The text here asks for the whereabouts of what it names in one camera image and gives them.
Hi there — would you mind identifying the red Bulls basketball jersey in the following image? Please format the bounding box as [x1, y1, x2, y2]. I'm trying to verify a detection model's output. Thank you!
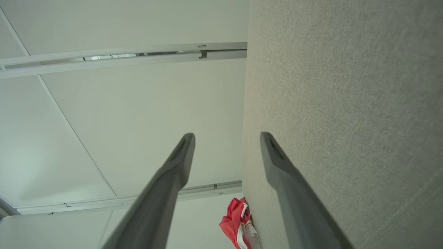
[219, 197, 261, 249]

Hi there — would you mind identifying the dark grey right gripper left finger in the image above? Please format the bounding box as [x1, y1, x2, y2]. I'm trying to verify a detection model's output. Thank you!
[100, 133, 196, 249]

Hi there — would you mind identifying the grey metal partition rail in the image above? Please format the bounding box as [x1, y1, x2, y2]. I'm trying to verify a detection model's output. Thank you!
[0, 42, 248, 80]

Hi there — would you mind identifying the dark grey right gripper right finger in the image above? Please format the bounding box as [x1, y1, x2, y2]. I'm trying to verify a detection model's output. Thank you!
[260, 132, 354, 249]

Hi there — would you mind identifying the grey fabric sofa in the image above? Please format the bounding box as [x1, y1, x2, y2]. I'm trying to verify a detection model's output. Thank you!
[242, 0, 443, 249]

